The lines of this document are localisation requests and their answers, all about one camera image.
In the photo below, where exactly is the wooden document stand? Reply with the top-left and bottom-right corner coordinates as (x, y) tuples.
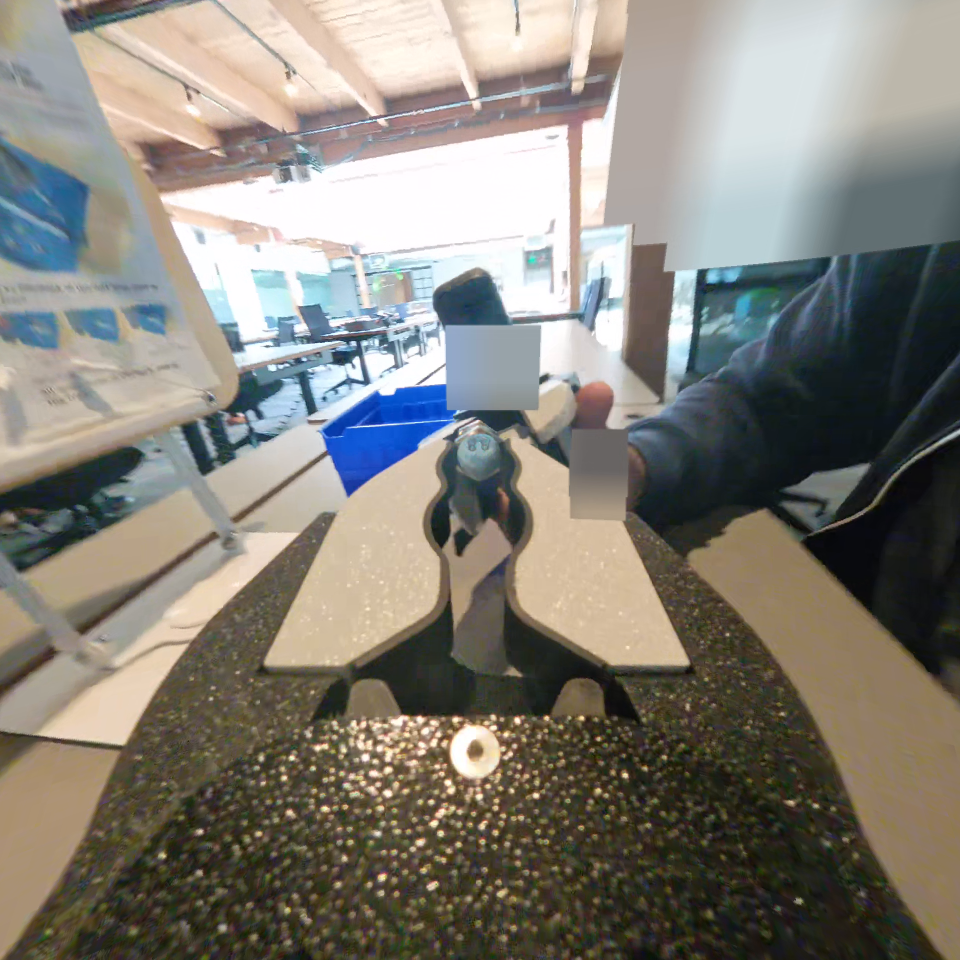
(0, 146), (301, 750)

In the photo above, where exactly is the office desk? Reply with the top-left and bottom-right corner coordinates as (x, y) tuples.
(231, 339), (348, 423)

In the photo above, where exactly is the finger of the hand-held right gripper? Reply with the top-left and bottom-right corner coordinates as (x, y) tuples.
(538, 378), (579, 445)

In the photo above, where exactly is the printed instruction sheet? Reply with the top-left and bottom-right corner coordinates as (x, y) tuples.
(0, 0), (220, 468)

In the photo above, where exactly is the steel bolt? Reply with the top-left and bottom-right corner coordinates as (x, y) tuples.
(454, 423), (504, 481)

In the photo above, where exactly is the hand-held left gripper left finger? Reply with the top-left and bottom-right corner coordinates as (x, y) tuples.
(262, 438), (453, 672)

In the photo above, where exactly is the blue plastic bin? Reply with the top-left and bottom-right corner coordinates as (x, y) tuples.
(318, 384), (456, 498)

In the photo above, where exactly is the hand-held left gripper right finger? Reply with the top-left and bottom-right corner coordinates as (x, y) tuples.
(502, 438), (693, 674)

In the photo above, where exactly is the person's right forearm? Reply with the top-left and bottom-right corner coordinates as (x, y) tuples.
(626, 255), (890, 530)

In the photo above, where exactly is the person's dark zip jacket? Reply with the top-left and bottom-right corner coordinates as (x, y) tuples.
(802, 243), (960, 669)

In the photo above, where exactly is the person's right hand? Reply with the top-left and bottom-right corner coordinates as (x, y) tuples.
(576, 381), (648, 513)

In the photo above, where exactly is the black wall screen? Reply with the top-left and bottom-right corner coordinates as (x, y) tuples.
(690, 257), (835, 378)

